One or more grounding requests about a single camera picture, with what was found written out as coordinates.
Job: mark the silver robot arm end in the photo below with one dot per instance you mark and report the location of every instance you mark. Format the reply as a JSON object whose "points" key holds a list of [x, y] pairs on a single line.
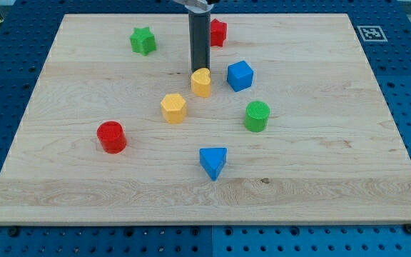
{"points": [[198, 5]]}

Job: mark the blue cube block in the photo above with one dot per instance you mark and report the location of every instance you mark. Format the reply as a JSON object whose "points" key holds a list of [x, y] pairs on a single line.
{"points": [[240, 76]]}

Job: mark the blue triangle block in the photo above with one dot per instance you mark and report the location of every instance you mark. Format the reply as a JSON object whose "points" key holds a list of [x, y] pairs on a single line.
{"points": [[213, 161]]}

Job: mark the yellow hexagon block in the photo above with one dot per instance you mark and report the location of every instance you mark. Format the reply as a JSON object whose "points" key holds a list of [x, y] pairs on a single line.
{"points": [[174, 108]]}

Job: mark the yellow heart block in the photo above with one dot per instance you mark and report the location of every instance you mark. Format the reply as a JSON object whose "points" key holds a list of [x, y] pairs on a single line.
{"points": [[201, 82]]}

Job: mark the green cylinder block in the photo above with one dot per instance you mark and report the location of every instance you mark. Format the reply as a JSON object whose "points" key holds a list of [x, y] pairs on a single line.
{"points": [[256, 116]]}

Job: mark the light wooden board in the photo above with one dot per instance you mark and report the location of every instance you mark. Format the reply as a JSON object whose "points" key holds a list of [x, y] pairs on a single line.
{"points": [[330, 154]]}

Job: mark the red cylinder block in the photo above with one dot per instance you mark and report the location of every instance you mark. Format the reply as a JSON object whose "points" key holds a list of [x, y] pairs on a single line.
{"points": [[112, 137]]}

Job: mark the red star block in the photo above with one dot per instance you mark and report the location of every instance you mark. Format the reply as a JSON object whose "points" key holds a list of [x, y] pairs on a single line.
{"points": [[218, 33]]}

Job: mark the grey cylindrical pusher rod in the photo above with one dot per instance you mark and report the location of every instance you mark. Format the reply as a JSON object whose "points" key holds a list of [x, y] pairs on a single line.
{"points": [[199, 32]]}

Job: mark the green star block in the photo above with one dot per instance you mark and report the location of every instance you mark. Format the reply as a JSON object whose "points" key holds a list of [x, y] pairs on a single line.
{"points": [[143, 41]]}

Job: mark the white fiducial marker tag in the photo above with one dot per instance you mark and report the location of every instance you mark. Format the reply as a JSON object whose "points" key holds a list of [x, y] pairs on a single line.
{"points": [[372, 33]]}

